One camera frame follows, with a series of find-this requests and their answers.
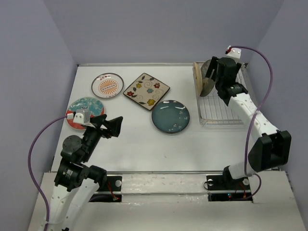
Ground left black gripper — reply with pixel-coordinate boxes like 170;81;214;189
82;113;124;161

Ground teal and red round plate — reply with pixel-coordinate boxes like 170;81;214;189
66;97;105;117

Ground grey deer round plate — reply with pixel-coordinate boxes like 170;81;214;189
200;60;215;97

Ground cream bird plate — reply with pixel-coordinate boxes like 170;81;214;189
193;62;204;97

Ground white orange sunburst round plate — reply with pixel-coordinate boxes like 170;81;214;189
91;73;124;99

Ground square cream flower plate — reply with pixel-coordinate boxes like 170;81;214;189
123;73;170;111

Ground dark blue blossom plate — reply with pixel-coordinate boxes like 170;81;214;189
151;100;190;134

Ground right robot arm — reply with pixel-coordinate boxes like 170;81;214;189
201;57;291;189

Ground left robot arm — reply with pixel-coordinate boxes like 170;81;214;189
39;110;123;231

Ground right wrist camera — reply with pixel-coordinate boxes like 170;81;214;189
225;46;242;59

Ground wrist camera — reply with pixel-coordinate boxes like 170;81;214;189
66;109;91;125
225;46;242;59

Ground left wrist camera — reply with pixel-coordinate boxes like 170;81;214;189
66;109;91;125

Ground metal wire dish rack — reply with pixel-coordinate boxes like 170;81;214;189
193;62;244;128

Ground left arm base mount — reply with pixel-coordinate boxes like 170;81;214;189
89;175;122;203

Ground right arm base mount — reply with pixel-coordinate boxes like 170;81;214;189
203;175;253;202

